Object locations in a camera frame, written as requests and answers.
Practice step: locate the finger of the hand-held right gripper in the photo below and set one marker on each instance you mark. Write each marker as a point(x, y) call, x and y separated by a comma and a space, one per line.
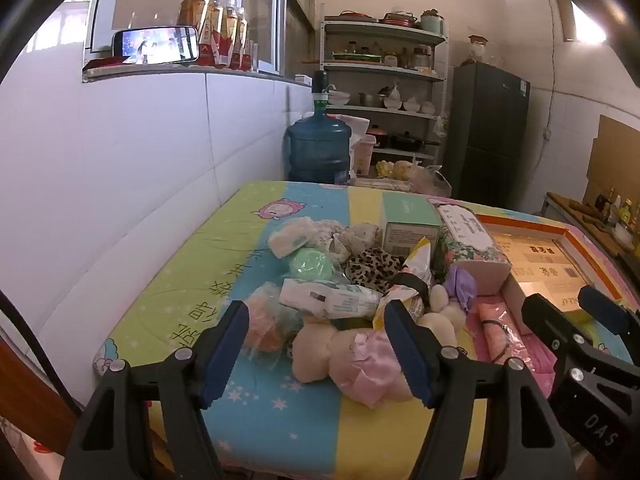
point(605, 312)
point(550, 322)

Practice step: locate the sliding window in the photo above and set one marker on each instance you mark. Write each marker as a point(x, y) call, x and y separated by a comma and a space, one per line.
point(265, 15)

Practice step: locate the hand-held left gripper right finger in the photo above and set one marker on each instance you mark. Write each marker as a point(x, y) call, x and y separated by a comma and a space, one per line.
point(407, 355)

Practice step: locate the red tray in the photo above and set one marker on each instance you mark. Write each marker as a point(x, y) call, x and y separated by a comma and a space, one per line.
point(357, 16)

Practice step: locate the packs of noodles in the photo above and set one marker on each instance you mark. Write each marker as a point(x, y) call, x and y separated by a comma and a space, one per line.
point(382, 183)

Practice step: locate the floral tissue pack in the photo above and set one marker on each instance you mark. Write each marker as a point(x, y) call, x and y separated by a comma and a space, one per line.
point(470, 240)

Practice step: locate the banded yellow snack packets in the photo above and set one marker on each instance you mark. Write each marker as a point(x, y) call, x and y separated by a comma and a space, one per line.
point(415, 270)

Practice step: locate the beige plush toy pink bow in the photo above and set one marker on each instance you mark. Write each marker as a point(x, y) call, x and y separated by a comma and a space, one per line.
point(350, 360)

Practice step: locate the blue water jug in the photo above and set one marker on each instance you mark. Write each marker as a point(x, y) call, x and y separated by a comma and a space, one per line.
point(317, 152)

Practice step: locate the cardboard wall sheet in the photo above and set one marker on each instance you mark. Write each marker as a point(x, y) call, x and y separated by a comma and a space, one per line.
point(617, 155)

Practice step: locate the orange rimmed cardboard box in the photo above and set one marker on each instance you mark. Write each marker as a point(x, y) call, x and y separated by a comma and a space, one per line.
point(540, 255)

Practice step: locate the white bowl stack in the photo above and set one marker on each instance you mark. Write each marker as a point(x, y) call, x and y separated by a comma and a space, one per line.
point(339, 98)

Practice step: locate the green enamel pot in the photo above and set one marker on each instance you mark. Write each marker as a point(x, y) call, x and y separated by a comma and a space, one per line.
point(432, 21)

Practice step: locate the white cloth in plastic bag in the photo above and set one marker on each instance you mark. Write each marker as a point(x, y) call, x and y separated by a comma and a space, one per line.
point(292, 237)

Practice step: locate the black water pump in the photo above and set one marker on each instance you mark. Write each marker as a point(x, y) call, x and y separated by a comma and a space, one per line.
point(320, 87)

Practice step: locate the orange sponge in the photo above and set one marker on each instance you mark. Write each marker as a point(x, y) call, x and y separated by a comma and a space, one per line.
point(265, 320)

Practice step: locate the white floral scrunchie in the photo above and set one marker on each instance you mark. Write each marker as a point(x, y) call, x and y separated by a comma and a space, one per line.
point(345, 240)

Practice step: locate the plastic bag of food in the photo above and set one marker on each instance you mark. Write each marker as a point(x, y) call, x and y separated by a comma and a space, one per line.
point(415, 172)

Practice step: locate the leopard print scrunchie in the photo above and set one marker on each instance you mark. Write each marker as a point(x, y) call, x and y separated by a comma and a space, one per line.
point(372, 267)

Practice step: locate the white flour sack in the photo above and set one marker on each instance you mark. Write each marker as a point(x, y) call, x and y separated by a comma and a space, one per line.
point(355, 125)

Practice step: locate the black frying pan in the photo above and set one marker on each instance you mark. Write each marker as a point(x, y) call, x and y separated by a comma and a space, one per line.
point(407, 141)

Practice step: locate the green tissue box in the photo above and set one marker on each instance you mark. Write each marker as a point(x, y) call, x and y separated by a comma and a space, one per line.
point(407, 220)

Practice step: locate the beige plush toy purple dress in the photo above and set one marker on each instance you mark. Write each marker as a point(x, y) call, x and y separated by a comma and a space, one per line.
point(460, 285)

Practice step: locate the dark grey refrigerator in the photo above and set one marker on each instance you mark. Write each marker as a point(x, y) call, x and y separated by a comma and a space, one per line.
point(487, 135)

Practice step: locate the smartphone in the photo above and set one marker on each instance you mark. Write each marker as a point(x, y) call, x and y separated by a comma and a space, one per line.
point(155, 45)

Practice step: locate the pink cloth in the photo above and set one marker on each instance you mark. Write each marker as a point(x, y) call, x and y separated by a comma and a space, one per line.
point(500, 332)

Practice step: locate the group of condiment bottles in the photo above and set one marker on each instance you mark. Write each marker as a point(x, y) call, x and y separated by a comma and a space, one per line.
point(622, 215)

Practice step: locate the glass jar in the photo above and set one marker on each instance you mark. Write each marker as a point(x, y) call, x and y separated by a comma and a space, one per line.
point(477, 50)

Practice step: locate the white wet wipes pack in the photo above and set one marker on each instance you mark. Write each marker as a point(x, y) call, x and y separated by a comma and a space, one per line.
point(330, 297)

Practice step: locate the high window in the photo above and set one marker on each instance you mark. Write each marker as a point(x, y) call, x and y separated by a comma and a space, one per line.
point(587, 20)

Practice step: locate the grey metal shelf rack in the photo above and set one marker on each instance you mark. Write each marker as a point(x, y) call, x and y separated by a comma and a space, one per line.
point(385, 66)

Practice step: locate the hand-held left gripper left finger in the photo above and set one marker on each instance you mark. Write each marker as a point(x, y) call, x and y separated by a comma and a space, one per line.
point(225, 355)

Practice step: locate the red cooking pot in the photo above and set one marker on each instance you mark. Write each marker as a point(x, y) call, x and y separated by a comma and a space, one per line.
point(377, 135)

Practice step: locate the tea bottle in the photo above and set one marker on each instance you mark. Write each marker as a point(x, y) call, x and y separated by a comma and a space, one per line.
point(192, 15)
point(230, 32)
point(216, 25)
point(243, 40)

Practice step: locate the kitchen counter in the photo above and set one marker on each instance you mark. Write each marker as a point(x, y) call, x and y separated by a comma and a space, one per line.
point(570, 207)

